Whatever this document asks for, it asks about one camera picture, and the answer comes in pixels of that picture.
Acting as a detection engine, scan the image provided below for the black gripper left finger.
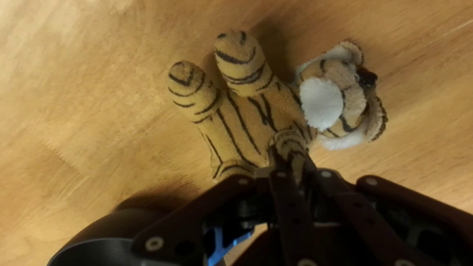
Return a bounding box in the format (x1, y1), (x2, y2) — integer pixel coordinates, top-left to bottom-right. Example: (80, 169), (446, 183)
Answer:
(132, 175), (273, 266)

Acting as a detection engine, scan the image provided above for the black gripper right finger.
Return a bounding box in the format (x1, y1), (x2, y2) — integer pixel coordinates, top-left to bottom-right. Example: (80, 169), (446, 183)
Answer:
(268, 155), (473, 266)

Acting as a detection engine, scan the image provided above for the tiger plush toy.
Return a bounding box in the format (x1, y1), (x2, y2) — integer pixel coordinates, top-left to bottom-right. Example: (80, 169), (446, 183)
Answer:
(168, 31), (388, 180)

